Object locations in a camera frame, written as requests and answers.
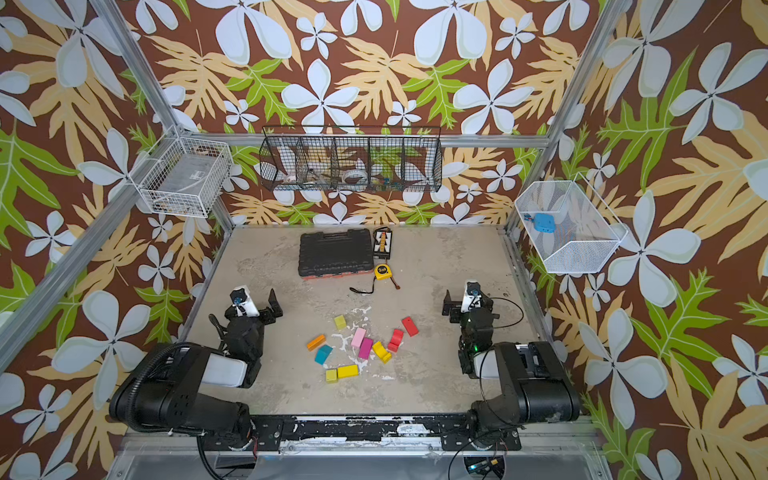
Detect red arch block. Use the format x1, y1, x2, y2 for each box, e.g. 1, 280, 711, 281
387, 329, 405, 352

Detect yellow arch block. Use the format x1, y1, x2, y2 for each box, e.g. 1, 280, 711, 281
373, 342, 392, 364

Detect magenta block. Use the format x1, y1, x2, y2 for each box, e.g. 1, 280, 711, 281
358, 337, 374, 360

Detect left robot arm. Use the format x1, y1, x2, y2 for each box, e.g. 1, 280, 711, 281
109, 286, 283, 448

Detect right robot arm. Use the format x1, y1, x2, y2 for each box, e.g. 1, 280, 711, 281
442, 282, 582, 448

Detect orange bar block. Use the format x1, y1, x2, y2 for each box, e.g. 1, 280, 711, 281
307, 334, 326, 352

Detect lime cube block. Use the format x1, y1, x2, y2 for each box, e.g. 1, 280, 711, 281
334, 315, 347, 330

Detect teal block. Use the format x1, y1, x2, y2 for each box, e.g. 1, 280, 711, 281
315, 345, 333, 365

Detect light pink block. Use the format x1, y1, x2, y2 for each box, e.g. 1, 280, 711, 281
351, 328, 366, 348

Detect yellow rectangular block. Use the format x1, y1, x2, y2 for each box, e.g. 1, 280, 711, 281
337, 365, 359, 379

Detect black tool case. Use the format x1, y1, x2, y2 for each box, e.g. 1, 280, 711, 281
298, 229, 374, 278

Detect yellow tape measure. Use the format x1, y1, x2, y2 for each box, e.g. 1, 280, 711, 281
349, 263, 399, 295

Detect small black bit holder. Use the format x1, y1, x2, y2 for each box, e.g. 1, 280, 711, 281
373, 227, 393, 260

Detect blue object in basket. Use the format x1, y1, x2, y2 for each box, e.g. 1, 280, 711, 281
523, 213, 557, 234

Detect white mesh basket right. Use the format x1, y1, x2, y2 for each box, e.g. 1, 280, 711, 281
515, 175, 629, 276

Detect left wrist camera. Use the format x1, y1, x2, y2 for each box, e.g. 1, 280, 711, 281
230, 286, 260, 317

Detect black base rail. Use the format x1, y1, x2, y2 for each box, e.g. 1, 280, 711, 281
229, 413, 522, 453

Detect black wire basket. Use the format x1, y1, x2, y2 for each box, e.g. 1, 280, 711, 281
256, 125, 444, 193

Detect white wire basket left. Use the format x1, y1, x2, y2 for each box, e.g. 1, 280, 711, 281
131, 135, 233, 218

